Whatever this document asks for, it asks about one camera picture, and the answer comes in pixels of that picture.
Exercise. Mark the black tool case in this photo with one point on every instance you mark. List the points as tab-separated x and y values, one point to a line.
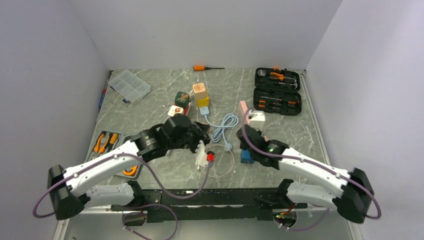
277	97

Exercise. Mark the dark green cube adapter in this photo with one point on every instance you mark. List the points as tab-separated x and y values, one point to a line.
182	100

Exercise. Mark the blue pen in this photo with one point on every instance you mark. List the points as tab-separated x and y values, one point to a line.
102	96

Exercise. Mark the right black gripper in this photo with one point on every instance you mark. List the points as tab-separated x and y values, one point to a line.
242	146

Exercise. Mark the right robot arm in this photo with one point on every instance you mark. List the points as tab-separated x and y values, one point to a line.
350	193

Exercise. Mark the round tape measure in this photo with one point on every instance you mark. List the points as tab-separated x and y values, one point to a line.
261	72

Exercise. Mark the peach cube adapter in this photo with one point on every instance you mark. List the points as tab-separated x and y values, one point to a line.
199	91

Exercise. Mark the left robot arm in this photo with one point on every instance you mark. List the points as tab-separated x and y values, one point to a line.
76	188

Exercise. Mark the blue cube adapter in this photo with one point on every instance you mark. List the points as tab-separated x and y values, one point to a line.
245	157

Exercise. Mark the orange pliers in black case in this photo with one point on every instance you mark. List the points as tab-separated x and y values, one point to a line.
282	78

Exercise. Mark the white power strip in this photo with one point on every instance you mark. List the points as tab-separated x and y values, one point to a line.
187	109

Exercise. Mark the white cube adapter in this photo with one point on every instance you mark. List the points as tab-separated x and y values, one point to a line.
175	110

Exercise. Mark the aluminium rail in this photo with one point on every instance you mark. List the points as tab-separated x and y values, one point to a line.
68	205

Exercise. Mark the yellow cube adapter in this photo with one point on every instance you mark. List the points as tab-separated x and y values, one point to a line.
203	102

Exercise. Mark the pink power strip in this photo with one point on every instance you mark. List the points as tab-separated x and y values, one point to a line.
243	109

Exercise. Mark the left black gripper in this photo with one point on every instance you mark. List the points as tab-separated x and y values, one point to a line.
201	133

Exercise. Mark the orange handle screwdriver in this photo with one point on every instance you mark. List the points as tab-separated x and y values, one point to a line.
200	68

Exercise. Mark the grey tool case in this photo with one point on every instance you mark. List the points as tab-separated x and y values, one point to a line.
107	141

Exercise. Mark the black base frame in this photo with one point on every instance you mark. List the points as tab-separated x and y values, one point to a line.
261	204

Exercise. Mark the clear plastic screw box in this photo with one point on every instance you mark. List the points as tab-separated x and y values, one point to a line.
130	86

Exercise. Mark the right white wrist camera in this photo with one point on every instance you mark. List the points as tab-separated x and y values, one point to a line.
256	120

